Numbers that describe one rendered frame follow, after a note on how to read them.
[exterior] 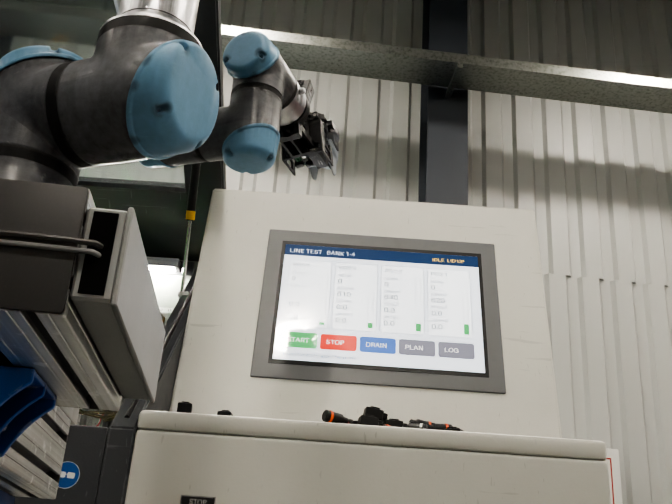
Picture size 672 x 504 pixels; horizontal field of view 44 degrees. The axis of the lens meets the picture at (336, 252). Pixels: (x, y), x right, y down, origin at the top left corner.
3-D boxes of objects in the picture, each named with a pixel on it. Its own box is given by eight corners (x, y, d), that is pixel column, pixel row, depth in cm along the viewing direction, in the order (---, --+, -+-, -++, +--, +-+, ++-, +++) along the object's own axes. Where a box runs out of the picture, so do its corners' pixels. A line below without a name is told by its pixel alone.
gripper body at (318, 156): (293, 178, 138) (264, 140, 128) (291, 135, 142) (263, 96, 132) (336, 167, 136) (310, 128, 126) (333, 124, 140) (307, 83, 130)
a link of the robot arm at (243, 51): (214, 78, 116) (222, 29, 119) (248, 121, 125) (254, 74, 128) (266, 69, 113) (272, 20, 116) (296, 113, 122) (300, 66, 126)
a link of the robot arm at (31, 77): (15, 202, 98) (39, 106, 103) (111, 189, 93) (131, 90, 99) (-61, 150, 87) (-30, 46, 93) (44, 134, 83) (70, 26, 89)
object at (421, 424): (320, 429, 128) (323, 394, 131) (320, 442, 138) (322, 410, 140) (467, 439, 128) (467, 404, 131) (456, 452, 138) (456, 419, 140)
